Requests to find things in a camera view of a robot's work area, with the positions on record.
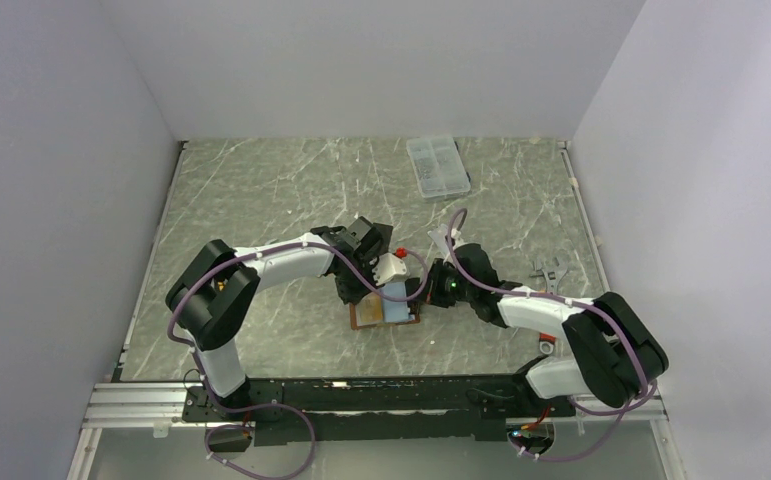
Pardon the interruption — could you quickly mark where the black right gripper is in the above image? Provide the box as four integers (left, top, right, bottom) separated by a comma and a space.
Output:
409, 258, 476, 308

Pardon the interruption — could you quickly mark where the brown leather card holder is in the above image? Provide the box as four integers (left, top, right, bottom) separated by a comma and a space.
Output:
349, 282, 421, 330

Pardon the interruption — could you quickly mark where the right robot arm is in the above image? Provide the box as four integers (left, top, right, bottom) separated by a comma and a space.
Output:
423, 243, 669, 415

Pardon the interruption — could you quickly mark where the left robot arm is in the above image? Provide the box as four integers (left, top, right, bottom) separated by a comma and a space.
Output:
165, 217, 393, 420

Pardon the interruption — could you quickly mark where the clear plastic screw box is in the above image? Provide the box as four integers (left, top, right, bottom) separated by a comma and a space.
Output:
406, 136, 471, 201

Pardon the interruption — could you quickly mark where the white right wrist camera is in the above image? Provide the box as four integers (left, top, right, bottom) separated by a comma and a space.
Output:
428, 224, 464, 256

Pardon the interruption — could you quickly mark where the orange handled tool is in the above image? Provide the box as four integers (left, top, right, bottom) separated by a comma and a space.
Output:
538, 335, 556, 356

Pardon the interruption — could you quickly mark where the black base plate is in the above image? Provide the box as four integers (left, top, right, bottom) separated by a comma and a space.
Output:
182, 374, 575, 446

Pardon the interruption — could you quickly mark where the aluminium frame rail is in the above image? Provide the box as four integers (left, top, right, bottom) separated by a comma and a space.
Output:
66, 377, 688, 480

